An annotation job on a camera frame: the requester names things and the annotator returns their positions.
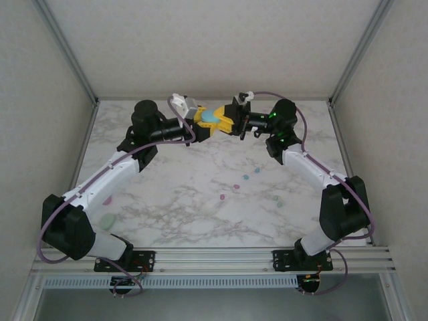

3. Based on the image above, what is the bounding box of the blue earbud charging case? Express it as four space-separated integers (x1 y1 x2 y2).
200 109 221 124

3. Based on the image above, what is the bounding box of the green earbud charging case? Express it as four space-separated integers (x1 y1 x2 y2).
98 213 116 231

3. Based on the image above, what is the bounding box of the black controller board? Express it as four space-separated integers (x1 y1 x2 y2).
296 273 322 295
110 274 144 296

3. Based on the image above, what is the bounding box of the aluminium back rail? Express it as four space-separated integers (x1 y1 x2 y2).
96 96 332 102

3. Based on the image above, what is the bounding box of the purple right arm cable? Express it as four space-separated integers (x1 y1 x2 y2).
249 92 375 297

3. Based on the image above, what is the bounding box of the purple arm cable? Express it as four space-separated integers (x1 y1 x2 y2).
35 95 198 298
249 92 375 297

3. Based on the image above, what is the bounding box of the aluminium side rail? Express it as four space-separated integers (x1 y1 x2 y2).
327 100 374 247
65 100 100 201

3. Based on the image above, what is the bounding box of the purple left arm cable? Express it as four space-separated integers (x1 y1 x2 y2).
35 95 198 298

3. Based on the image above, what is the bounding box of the aluminium corner post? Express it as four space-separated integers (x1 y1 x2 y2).
31 0 100 105
328 0 397 105

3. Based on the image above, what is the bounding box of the aluminium mounting rail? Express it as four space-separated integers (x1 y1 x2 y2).
31 246 397 277

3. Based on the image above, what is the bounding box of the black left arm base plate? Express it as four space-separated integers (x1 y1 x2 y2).
93 249 156 274

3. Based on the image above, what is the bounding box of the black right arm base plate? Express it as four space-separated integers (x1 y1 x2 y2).
272 249 334 272

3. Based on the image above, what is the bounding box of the white slotted cable duct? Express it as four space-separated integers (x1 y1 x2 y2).
43 276 299 289

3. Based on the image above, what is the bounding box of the aluminium frame leg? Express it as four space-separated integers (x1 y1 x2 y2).
13 276 46 321
381 274 414 321

